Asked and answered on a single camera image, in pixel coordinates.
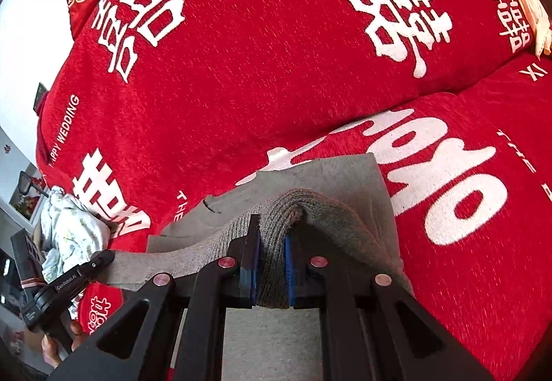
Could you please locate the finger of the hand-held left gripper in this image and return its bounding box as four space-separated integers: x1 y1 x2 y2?
51 249 116 301
11 229 44 291

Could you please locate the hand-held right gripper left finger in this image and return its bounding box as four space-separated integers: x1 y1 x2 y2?
49 215 260 381

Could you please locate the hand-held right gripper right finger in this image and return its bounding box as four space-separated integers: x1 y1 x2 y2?
284 234 494 381

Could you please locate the grey knit sweater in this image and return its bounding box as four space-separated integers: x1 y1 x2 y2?
101 152 415 381

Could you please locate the person's left hand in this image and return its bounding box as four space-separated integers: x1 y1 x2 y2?
41 318 93 369

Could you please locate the white floral cloth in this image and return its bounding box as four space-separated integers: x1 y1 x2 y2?
41 187 119 308

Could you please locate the red printed sofa cover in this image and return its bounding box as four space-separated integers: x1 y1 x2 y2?
34 0 552 381

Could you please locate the small dark wall object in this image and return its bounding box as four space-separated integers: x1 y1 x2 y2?
32 81 48 110

